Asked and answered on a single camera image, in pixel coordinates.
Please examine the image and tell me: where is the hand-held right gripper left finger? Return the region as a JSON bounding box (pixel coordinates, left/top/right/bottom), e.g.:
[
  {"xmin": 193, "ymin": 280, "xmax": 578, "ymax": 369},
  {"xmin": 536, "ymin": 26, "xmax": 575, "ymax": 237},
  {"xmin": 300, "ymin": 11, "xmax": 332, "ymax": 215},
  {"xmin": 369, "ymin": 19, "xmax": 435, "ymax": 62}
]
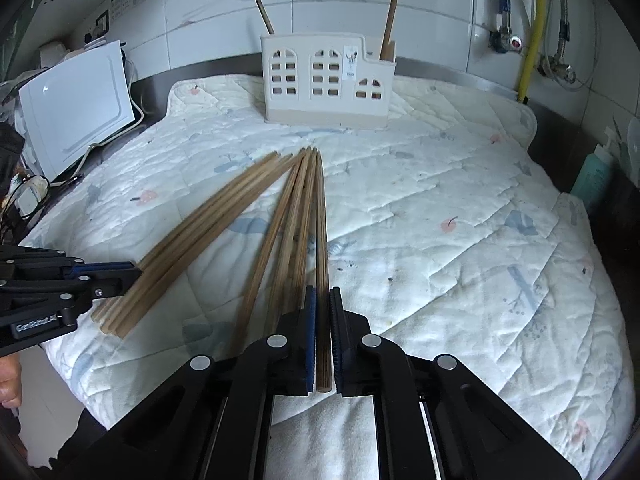
[{"xmin": 50, "ymin": 286, "xmax": 317, "ymax": 480}]

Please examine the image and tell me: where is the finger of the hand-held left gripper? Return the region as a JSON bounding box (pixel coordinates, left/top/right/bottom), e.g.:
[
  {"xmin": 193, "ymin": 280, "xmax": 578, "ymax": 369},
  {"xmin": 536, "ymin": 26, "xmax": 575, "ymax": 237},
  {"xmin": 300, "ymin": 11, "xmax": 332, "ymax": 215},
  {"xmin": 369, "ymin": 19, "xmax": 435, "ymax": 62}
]
[
  {"xmin": 0, "ymin": 245, "xmax": 142, "ymax": 285},
  {"xmin": 0, "ymin": 280, "xmax": 127, "ymax": 315}
]

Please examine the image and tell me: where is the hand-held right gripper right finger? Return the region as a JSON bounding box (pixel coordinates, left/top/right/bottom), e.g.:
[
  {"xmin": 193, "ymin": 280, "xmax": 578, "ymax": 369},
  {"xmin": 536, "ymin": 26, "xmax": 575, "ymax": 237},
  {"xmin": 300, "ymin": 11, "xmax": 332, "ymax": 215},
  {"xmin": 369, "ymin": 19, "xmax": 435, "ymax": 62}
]
[{"xmin": 329, "ymin": 286, "xmax": 583, "ymax": 480}]

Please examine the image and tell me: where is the wooden chopstick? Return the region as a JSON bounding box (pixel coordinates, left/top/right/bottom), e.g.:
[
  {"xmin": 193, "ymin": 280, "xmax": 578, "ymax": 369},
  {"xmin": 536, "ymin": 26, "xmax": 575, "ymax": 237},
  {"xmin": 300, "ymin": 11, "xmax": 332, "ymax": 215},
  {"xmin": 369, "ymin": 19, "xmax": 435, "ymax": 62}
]
[
  {"xmin": 312, "ymin": 148, "xmax": 333, "ymax": 394},
  {"xmin": 379, "ymin": 0, "xmax": 402, "ymax": 61},
  {"xmin": 255, "ymin": 0, "xmax": 275, "ymax": 36}
]

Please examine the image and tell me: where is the pile of wooden chopsticks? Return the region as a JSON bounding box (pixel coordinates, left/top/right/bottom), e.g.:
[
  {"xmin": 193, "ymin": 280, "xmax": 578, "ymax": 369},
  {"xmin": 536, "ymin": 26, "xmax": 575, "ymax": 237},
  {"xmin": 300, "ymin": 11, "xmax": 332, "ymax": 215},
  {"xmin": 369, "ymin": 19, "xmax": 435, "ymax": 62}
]
[{"xmin": 91, "ymin": 147, "xmax": 321, "ymax": 361}]

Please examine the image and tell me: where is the white chopstick holder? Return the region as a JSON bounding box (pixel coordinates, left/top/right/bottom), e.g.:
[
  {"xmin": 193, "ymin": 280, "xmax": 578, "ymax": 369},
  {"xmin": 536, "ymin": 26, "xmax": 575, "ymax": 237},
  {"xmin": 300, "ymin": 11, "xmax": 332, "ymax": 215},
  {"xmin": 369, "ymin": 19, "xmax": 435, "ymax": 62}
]
[{"xmin": 260, "ymin": 32, "xmax": 398, "ymax": 126}]

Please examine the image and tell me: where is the person's left hand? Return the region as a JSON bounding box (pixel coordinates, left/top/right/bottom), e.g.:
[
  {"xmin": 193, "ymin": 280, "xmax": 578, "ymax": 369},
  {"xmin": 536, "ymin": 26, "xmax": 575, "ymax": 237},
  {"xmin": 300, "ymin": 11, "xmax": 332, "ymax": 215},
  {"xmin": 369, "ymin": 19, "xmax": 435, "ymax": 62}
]
[{"xmin": 0, "ymin": 357, "xmax": 24, "ymax": 409}]

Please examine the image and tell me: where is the white power adapter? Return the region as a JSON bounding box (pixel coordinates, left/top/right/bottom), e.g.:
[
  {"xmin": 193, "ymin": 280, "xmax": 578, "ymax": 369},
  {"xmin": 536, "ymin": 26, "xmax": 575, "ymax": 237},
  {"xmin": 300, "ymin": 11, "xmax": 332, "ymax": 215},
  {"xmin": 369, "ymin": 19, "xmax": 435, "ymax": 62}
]
[{"xmin": 15, "ymin": 180, "xmax": 51, "ymax": 216}]

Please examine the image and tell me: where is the white quilted printed mat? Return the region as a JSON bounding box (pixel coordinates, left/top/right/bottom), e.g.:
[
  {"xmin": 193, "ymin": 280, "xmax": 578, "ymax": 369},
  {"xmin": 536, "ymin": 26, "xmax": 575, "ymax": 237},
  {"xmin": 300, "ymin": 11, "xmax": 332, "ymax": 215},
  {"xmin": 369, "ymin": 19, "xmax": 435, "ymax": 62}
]
[{"xmin": 22, "ymin": 72, "xmax": 636, "ymax": 480}]

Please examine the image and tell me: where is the white appliance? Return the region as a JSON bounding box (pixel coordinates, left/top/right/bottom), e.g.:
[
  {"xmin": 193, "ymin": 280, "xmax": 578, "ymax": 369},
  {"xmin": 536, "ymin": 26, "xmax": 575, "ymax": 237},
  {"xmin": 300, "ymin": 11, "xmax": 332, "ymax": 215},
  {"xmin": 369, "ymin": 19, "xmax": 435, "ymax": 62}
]
[{"xmin": 17, "ymin": 39, "xmax": 140, "ymax": 182}]

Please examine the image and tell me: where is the teal pump bottle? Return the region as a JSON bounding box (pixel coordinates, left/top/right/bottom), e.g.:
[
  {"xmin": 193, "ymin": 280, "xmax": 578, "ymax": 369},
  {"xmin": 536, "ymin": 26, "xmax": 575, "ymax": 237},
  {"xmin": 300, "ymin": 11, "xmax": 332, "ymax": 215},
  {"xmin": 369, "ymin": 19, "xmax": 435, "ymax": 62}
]
[{"xmin": 570, "ymin": 127, "xmax": 621, "ymax": 213}]

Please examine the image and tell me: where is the metal water valve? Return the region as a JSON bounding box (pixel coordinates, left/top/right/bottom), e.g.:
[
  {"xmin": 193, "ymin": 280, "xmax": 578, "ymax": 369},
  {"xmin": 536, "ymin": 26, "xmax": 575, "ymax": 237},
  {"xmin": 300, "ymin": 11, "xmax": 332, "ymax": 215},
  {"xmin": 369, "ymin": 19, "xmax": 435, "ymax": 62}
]
[{"xmin": 487, "ymin": 29, "xmax": 524, "ymax": 57}]

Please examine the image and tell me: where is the yellow gas pipe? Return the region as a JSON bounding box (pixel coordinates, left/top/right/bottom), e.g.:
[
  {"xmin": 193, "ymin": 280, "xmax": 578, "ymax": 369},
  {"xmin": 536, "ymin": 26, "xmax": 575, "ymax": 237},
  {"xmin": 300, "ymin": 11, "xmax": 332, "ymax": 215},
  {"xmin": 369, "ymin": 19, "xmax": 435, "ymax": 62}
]
[{"xmin": 517, "ymin": 0, "xmax": 549, "ymax": 104}]

